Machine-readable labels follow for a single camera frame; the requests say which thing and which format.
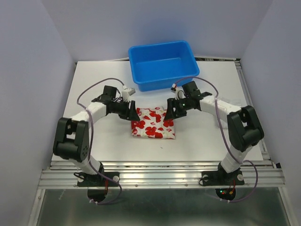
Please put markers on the plain white skirt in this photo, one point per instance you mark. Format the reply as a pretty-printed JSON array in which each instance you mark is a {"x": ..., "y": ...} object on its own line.
[{"x": 226, "y": 106}]

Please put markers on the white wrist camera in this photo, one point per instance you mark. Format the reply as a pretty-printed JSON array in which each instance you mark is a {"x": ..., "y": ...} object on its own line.
[
  {"x": 179, "y": 93},
  {"x": 127, "y": 93}
]

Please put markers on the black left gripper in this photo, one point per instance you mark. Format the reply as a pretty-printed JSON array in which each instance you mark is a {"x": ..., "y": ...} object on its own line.
[{"x": 131, "y": 114}]

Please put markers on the red poppy floral skirt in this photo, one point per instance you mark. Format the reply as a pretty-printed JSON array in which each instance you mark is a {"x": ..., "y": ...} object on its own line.
[{"x": 152, "y": 124}]

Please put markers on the blue plastic bin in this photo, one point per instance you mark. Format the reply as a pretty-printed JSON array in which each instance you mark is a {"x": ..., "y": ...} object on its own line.
[{"x": 158, "y": 66}]

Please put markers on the aluminium front rail frame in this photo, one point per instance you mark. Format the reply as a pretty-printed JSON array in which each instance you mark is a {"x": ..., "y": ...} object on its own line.
[{"x": 151, "y": 175}]

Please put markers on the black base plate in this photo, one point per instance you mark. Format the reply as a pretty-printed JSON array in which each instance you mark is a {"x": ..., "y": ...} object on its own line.
[
  {"x": 110, "y": 179},
  {"x": 221, "y": 179}
]

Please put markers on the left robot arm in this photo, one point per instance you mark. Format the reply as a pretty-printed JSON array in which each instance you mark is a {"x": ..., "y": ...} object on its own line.
[{"x": 74, "y": 135}]

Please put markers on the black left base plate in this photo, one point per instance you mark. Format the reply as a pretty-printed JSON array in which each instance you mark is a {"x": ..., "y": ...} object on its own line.
[{"x": 110, "y": 179}]

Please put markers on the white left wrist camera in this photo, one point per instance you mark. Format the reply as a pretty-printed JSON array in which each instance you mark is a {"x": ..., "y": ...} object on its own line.
[{"x": 127, "y": 93}]

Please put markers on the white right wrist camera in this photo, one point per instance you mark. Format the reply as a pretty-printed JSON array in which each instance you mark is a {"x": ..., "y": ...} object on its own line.
[{"x": 179, "y": 93}]

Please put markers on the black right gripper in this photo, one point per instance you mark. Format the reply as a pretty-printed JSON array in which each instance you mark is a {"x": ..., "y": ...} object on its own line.
[{"x": 172, "y": 102}]

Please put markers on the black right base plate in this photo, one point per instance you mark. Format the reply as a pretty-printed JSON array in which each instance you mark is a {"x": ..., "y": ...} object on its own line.
[{"x": 221, "y": 179}]

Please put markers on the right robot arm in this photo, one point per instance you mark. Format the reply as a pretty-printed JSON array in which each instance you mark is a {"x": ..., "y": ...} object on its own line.
[{"x": 244, "y": 130}]

